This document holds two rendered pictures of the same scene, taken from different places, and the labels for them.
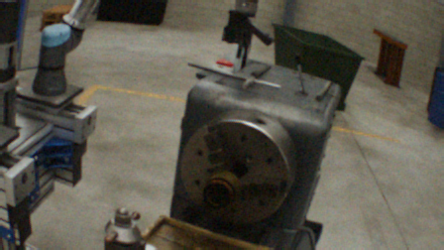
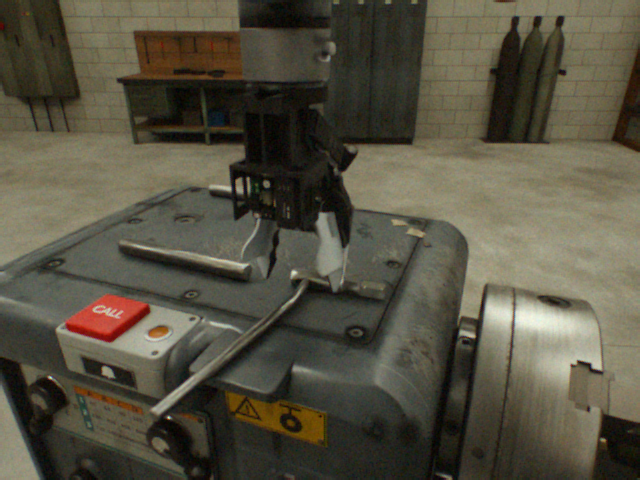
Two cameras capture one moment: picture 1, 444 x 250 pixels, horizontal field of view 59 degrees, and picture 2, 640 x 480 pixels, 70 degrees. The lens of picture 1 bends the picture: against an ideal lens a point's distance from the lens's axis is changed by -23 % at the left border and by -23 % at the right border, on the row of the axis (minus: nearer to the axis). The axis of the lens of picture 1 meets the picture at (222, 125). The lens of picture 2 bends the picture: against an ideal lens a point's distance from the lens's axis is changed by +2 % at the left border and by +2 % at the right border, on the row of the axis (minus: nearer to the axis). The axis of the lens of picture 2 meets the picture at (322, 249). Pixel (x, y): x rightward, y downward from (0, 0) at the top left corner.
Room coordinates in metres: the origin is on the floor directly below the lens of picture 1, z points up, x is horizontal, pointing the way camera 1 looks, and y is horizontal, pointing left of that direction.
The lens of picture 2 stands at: (1.53, 0.41, 1.54)
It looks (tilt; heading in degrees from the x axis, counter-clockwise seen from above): 27 degrees down; 276
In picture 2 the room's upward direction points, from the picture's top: straight up
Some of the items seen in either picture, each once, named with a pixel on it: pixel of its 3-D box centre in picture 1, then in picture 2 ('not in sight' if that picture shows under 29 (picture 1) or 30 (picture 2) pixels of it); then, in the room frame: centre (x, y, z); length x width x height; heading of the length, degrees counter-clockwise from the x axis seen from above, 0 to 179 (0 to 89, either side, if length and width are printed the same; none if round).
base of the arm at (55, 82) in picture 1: (50, 75); not in sight; (1.44, 0.63, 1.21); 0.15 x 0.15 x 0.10
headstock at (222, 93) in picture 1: (266, 133); (254, 356); (1.69, -0.16, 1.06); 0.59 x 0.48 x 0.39; 165
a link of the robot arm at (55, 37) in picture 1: (55, 44); not in sight; (1.45, 0.63, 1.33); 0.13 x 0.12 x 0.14; 2
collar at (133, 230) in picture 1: (123, 227); not in sight; (0.78, 0.16, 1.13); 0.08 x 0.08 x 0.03
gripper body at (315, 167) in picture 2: (240, 28); (286, 155); (1.60, 0.00, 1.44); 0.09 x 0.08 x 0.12; 75
